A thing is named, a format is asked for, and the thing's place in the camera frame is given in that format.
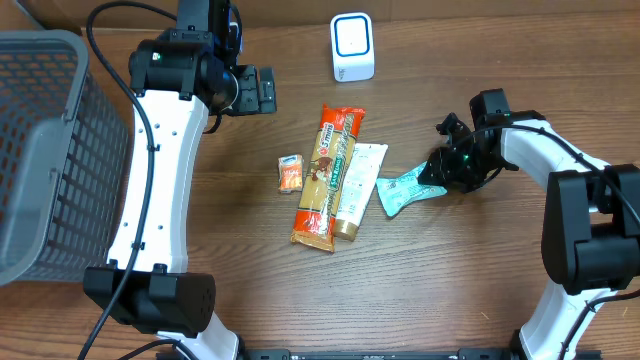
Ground teal snack packet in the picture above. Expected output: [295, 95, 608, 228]
[376, 162, 447, 218]

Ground orange small snack box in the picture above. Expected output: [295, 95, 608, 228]
[278, 154, 303, 193]

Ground white cosmetic tube gold cap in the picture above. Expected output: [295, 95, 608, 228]
[333, 143, 388, 241]

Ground orange spaghetti pack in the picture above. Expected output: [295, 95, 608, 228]
[290, 105, 366, 252]

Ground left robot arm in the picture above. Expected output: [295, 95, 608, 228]
[83, 0, 277, 360]

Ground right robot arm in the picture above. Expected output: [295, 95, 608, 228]
[417, 89, 639, 359]

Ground white barcode scanner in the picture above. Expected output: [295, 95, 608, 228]
[329, 12, 375, 83]

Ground grey plastic mesh basket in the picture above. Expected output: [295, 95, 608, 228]
[1, 30, 129, 284]

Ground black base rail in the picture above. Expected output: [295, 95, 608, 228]
[239, 347, 604, 360]

